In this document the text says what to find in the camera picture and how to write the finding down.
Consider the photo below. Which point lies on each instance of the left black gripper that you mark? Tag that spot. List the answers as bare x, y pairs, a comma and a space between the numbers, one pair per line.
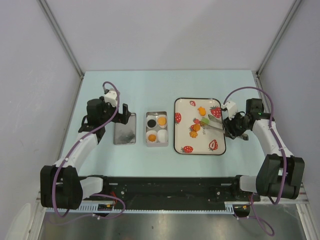
122, 118

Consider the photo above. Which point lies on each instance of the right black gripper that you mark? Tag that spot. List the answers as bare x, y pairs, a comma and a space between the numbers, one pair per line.
229, 128

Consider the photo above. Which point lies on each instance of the metal tongs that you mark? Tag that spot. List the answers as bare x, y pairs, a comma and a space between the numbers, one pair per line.
217, 125

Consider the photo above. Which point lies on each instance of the silver tin lid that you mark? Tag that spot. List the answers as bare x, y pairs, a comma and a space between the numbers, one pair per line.
126, 134

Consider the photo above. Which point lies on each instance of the green round cookie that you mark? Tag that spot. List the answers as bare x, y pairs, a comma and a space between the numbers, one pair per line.
204, 121

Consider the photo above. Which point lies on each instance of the black round cookie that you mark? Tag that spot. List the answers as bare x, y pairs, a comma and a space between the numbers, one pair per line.
151, 123

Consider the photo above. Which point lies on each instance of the silver tin box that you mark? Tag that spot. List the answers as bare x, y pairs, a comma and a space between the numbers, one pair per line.
157, 128

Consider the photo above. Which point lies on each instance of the brown ridged cookie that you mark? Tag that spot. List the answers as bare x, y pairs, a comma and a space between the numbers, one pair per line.
152, 138

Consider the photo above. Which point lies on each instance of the tan round cookie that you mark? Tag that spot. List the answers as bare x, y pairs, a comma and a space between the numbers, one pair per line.
162, 121

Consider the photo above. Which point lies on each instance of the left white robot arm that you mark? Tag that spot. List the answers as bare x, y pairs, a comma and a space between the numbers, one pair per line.
75, 160

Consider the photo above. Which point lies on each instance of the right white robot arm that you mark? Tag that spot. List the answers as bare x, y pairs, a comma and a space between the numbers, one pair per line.
281, 173

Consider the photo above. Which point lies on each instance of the strawberry pattern tray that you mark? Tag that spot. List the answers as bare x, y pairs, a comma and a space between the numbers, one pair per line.
208, 141

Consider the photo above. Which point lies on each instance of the white paper cup back-left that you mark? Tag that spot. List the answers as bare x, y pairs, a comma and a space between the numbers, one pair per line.
150, 117

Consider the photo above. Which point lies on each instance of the brown round cookie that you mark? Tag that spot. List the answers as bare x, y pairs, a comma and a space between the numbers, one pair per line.
196, 127

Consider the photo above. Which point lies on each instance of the white paper cup front-left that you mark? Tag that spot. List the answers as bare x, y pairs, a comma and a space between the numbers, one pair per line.
148, 133

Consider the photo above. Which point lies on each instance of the orange fish cookie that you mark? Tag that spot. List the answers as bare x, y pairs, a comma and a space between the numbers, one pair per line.
202, 111

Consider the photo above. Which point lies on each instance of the orange flower cookie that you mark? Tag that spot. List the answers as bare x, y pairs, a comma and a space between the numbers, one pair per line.
193, 134

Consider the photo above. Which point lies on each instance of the white paper cup back-right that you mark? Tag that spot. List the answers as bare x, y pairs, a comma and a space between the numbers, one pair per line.
163, 127

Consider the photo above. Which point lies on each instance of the white paper cup front-right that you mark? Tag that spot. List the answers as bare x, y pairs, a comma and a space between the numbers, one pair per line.
162, 136

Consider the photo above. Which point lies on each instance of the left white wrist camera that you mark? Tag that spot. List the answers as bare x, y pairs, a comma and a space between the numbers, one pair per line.
111, 96

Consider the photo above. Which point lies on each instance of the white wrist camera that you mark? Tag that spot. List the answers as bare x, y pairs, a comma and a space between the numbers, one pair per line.
111, 96
231, 108

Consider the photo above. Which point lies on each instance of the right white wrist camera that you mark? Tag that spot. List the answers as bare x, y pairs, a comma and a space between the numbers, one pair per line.
231, 108

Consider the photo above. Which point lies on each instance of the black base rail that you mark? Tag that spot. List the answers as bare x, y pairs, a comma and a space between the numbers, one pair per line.
148, 194

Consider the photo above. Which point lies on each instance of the aluminium frame post left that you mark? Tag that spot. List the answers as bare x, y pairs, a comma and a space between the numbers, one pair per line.
48, 13

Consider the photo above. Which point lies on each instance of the aluminium frame post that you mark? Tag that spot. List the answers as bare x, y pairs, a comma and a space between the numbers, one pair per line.
279, 35
48, 13

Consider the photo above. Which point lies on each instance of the aluminium frame post right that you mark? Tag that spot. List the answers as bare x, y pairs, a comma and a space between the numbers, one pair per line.
279, 35

